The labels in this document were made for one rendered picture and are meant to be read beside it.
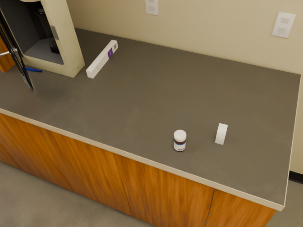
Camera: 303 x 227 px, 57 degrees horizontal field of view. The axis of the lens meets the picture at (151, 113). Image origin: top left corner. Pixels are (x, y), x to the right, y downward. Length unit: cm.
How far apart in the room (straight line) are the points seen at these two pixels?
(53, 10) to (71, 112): 44
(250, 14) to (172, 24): 39
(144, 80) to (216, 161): 55
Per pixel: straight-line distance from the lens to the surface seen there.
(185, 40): 156
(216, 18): 144
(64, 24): 135
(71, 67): 144
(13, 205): 230
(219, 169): 108
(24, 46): 160
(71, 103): 134
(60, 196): 218
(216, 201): 124
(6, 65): 166
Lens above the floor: 186
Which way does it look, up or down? 49 degrees down
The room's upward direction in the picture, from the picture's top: 5 degrees counter-clockwise
